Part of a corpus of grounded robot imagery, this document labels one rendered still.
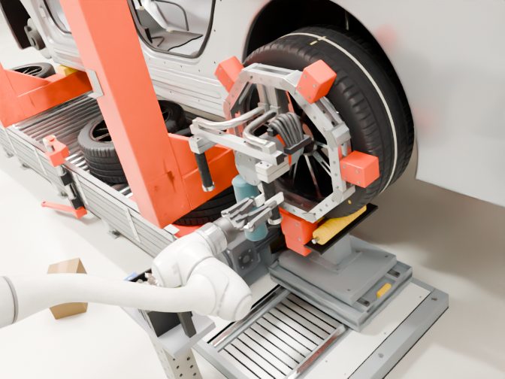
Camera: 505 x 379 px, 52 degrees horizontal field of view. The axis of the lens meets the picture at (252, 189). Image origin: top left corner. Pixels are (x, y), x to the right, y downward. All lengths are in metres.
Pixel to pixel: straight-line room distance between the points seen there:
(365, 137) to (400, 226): 1.20
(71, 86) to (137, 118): 2.02
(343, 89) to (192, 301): 0.76
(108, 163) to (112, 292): 1.90
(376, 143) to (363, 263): 0.72
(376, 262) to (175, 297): 1.15
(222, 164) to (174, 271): 0.92
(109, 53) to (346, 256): 1.21
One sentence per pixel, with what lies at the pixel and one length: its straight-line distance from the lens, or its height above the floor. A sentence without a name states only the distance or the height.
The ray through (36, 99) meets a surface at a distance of 3.83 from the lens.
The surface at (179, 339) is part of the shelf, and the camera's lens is 1.74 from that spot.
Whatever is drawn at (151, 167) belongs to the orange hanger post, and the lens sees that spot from 1.99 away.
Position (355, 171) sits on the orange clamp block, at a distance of 1.55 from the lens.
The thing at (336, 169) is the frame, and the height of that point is 0.85.
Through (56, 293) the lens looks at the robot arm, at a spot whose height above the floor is 1.01.
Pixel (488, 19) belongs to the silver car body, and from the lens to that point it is 1.39.
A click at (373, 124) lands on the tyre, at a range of 1.60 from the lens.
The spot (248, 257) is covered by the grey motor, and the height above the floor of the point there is 0.32.
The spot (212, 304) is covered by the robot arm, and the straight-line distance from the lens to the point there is 1.25.
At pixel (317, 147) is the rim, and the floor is 0.82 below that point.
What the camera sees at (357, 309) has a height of 0.15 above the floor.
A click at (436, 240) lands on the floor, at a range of 2.64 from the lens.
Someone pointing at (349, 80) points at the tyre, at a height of 1.09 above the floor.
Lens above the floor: 1.68
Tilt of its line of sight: 32 degrees down
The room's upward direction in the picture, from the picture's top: 13 degrees counter-clockwise
